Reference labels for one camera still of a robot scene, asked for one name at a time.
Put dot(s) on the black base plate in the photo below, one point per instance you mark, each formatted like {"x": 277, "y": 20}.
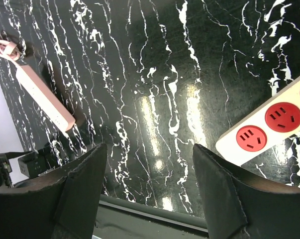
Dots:
{"x": 120, "y": 219}

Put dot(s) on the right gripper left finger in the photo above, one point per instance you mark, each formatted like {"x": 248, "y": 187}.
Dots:
{"x": 61, "y": 204}

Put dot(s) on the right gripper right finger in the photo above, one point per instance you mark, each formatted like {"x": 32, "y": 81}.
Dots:
{"x": 238, "y": 204}

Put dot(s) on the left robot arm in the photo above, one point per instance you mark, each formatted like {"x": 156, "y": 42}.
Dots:
{"x": 31, "y": 164}

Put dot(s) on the white red power strip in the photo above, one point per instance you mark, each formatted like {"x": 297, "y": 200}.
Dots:
{"x": 275, "y": 120}

